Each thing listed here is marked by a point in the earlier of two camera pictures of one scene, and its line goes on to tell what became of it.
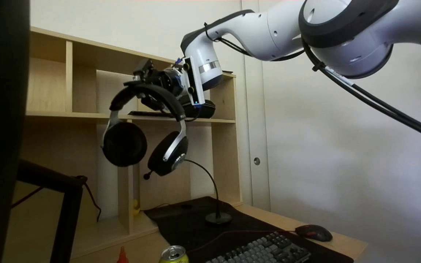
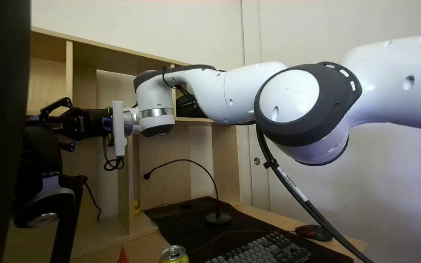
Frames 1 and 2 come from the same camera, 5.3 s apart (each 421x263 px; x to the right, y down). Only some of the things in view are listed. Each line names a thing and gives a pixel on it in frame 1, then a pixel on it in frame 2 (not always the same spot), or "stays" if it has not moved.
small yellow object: (137, 210) stays
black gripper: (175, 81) → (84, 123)
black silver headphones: (125, 144) → (45, 198)
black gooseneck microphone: (219, 218) stays
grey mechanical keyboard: (268, 248) stays
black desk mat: (208, 227) stays
